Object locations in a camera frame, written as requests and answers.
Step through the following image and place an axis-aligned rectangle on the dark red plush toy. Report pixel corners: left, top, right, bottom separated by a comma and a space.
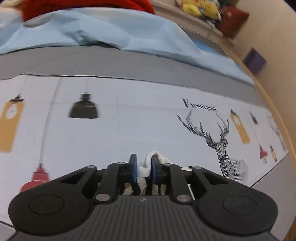
217, 5, 249, 39

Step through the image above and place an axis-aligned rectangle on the red pillow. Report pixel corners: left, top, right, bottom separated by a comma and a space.
22, 0, 155, 22

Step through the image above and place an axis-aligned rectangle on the black white striped garment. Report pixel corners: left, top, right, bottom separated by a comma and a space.
122, 151, 173, 195

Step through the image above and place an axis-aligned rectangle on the yellow plush toy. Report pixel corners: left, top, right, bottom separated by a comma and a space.
176, 0, 221, 20

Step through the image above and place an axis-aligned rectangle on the grey printed bed sheet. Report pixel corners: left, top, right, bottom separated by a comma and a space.
1, 43, 288, 240

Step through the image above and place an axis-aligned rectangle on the light blue blanket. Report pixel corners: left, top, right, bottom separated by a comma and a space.
1, 8, 254, 84

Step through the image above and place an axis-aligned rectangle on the purple bin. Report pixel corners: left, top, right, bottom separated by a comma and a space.
243, 48, 266, 75

